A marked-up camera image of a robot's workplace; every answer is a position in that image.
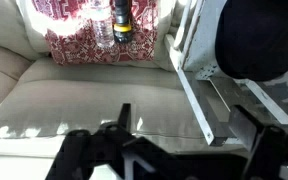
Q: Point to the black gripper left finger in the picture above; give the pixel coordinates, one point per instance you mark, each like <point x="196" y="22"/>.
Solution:
<point x="123" y="122"/>

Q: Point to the black bowler hat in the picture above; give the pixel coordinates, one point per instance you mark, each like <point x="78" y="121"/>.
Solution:
<point x="252" y="39"/>

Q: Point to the black yellow flashlight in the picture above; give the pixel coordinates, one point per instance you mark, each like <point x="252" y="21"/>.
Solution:
<point x="122" y="28"/>

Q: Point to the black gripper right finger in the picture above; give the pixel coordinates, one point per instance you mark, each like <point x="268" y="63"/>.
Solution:
<point x="245" y="126"/>

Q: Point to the red white patterned cushion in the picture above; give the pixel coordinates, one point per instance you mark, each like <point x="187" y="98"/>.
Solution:
<point x="70" y="37"/>

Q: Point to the cream sofa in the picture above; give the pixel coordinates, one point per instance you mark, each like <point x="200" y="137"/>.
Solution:
<point x="52" y="110"/>

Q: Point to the clear plastic water bottle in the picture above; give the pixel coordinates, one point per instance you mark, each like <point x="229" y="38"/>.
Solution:
<point x="101" y="17"/>

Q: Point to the small white wooden chair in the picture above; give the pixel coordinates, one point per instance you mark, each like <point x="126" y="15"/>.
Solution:
<point x="210" y="93"/>

